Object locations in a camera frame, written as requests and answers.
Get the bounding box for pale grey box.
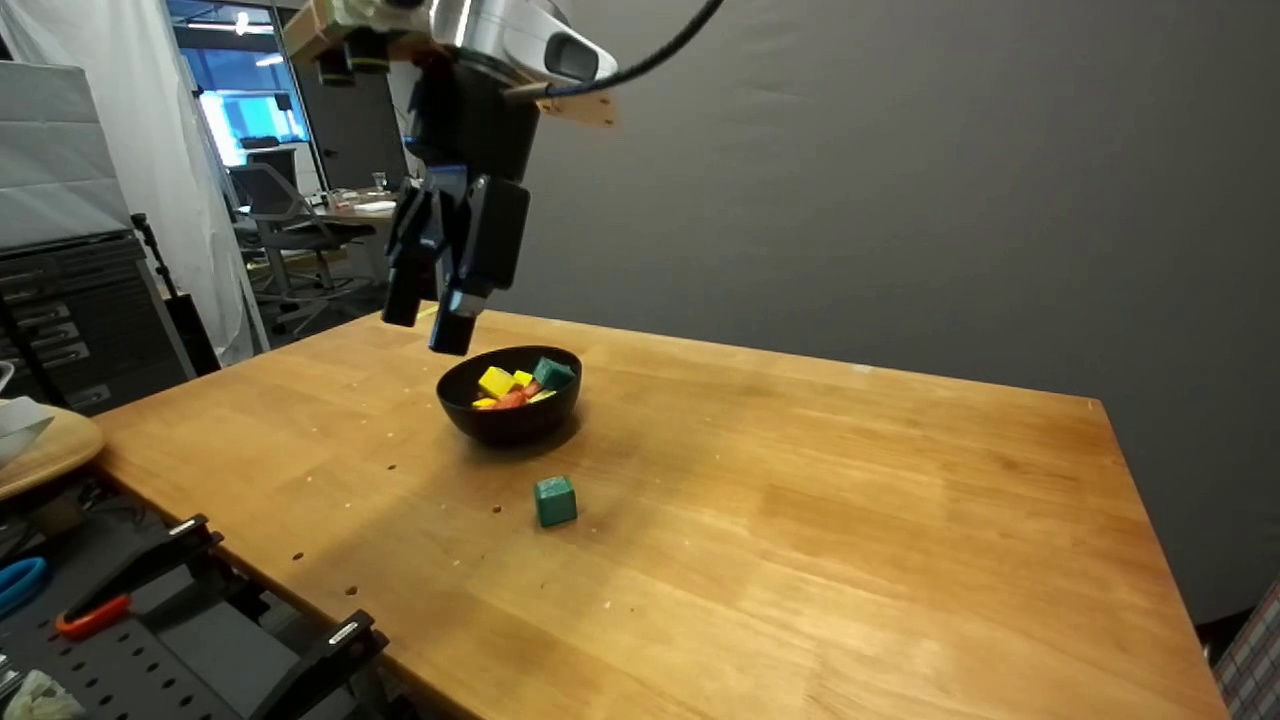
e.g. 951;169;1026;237
0;56;145;255

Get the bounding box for white plastic part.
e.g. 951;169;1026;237
0;665;87;720

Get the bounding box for blue lit window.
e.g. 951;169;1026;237
166;0;314;153

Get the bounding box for white crumpled cloth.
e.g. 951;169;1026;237
0;393;59;470

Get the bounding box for grey fabric backdrop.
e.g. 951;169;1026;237
424;0;1280;632

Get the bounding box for teal wooden block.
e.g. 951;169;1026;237
531;357;578;395

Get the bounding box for dark door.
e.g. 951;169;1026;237
286;60;406;194

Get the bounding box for pale yellow wooden block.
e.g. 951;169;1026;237
475;365;536;405

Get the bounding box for background desk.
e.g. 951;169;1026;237
314;187;404;227

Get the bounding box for grey checked fabric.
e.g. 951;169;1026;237
1212;576;1280;720

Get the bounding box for black perforated side table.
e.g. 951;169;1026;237
0;463;404;720

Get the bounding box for black office chair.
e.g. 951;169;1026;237
230;157;351;345

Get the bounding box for black bowl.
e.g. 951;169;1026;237
436;345;588;454

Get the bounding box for red wooden block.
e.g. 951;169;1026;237
473;387;561;416

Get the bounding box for green wooden block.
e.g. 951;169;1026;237
531;471;578;527

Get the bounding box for black drawer cabinet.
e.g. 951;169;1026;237
0;227;205;416

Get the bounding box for round wooden board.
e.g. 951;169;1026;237
0;402;111;509

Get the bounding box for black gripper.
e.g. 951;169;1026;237
379;60;542;357

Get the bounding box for blue round object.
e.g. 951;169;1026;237
0;552;55;622

